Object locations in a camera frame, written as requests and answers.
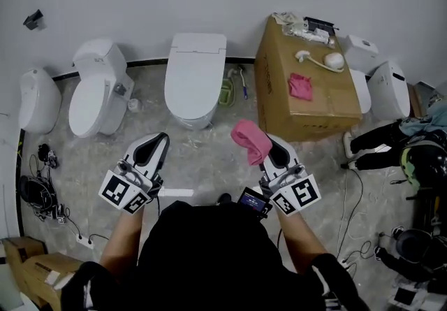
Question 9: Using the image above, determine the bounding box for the small black wall holder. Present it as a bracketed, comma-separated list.
[22, 8, 45, 30]

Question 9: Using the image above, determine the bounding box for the white round brush cup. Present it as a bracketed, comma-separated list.
[323, 52, 346, 71]

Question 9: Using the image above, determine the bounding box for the clear plastic bag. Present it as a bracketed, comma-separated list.
[272, 11, 331, 44]

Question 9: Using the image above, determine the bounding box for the white power strip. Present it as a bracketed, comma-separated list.
[75, 232, 95, 250]

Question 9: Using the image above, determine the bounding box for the white long-handled brush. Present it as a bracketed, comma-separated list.
[295, 50, 345, 74]

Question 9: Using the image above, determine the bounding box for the person's right forearm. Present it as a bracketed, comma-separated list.
[275, 213, 329, 274]

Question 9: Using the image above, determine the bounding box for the white oval flat-lid toilet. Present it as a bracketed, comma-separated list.
[163, 32, 228, 131]

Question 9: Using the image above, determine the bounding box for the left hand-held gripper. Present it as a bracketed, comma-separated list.
[98, 132, 171, 215]

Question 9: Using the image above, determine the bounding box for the person's black shirt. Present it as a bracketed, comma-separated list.
[61, 199, 360, 311]

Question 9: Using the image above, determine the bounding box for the small cardboard box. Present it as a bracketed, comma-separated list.
[22, 253, 85, 309]
[3, 236, 48, 268]

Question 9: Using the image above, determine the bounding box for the large cardboard box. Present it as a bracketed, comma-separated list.
[254, 14, 363, 143]

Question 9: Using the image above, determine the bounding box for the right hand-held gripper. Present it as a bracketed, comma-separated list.
[258, 133, 323, 217]

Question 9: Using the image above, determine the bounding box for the white toilet with square tank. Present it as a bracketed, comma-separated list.
[68, 38, 135, 139]

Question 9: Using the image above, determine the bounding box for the white ceramic urinal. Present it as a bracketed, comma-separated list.
[17, 66, 63, 135]

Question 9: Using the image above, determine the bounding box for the white compact tank toilet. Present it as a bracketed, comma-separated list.
[344, 34, 380, 115]

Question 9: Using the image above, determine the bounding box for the person's left forearm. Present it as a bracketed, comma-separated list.
[99, 210, 144, 274]

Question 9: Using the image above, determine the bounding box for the white brush with blue handle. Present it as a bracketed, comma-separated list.
[228, 64, 249, 101]

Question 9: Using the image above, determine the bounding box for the black screen device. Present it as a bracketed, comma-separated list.
[237, 186, 273, 222]

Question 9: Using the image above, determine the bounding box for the pink cloth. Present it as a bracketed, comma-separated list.
[287, 73, 314, 102]
[230, 119, 273, 166]

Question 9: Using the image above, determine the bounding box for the black metal rack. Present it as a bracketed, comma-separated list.
[302, 15, 341, 34]

